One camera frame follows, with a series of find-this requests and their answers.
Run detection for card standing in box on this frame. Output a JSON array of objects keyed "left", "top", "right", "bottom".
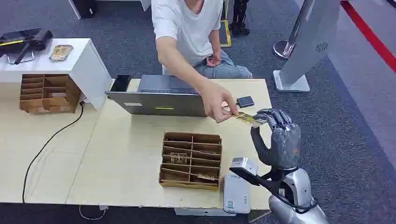
[{"left": 170, "top": 153, "right": 188, "bottom": 165}]

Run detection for grey kiosk stand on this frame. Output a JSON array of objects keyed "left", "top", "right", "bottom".
[{"left": 273, "top": 0, "right": 341, "bottom": 93}]

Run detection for white cable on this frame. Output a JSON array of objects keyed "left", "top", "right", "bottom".
[{"left": 78, "top": 204, "right": 109, "bottom": 221}]

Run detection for chrome stanchion base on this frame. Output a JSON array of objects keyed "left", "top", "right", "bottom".
[{"left": 273, "top": 40, "right": 298, "bottom": 61}]

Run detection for black device with stand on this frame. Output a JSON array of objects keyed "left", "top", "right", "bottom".
[{"left": 0, "top": 28, "right": 54, "bottom": 65}]

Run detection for person's right hand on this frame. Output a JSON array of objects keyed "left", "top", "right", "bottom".
[{"left": 198, "top": 81, "right": 240, "bottom": 124}]

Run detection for black box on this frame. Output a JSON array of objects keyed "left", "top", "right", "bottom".
[{"left": 72, "top": 0, "right": 98, "bottom": 19}]

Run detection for white power strip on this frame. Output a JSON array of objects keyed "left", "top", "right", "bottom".
[{"left": 174, "top": 207, "right": 236, "bottom": 217}]

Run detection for yellow printed card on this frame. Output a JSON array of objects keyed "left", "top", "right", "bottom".
[{"left": 230, "top": 111, "right": 269, "bottom": 128}]

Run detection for black robot legs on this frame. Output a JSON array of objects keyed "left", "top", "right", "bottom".
[{"left": 228, "top": 0, "right": 251, "bottom": 37}]

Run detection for white box device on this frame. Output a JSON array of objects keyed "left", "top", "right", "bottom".
[{"left": 223, "top": 173, "right": 251, "bottom": 215}]

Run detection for grey laptop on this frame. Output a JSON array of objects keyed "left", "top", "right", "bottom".
[{"left": 105, "top": 75, "right": 208, "bottom": 118}]

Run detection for person's left hand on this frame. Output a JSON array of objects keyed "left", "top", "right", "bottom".
[{"left": 205, "top": 53, "right": 222, "bottom": 68}]

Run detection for person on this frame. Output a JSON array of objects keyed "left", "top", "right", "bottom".
[{"left": 151, "top": 0, "right": 254, "bottom": 124}]

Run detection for white side cabinet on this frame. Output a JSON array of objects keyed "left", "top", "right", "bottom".
[{"left": 0, "top": 38, "right": 113, "bottom": 111}]

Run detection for small black case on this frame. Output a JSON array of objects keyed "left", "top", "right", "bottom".
[{"left": 236, "top": 96, "right": 255, "bottom": 109}]

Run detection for wooden card box with dividers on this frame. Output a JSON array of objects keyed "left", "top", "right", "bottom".
[{"left": 158, "top": 132, "right": 223, "bottom": 191}]

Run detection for wooden box with compartments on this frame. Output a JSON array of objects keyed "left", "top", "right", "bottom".
[{"left": 19, "top": 73, "right": 82, "bottom": 115}]

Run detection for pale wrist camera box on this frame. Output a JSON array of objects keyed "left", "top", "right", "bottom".
[{"left": 229, "top": 157, "right": 259, "bottom": 186}]

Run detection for yellow floor frame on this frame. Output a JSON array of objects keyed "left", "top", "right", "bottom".
[{"left": 219, "top": 0, "right": 232, "bottom": 48}]

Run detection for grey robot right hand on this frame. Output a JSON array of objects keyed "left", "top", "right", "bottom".
[{"left": 250, "top": 109, "right": 302, "bottom": 171}]

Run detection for black cable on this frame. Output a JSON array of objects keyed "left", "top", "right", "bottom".
[{"left": 21, "top": 101, "right": 85, "bottom": 204}]

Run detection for black phone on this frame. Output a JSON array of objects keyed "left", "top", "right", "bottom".
[{"left": 110, "top": 75, "right": 132, "bottom": 93}]

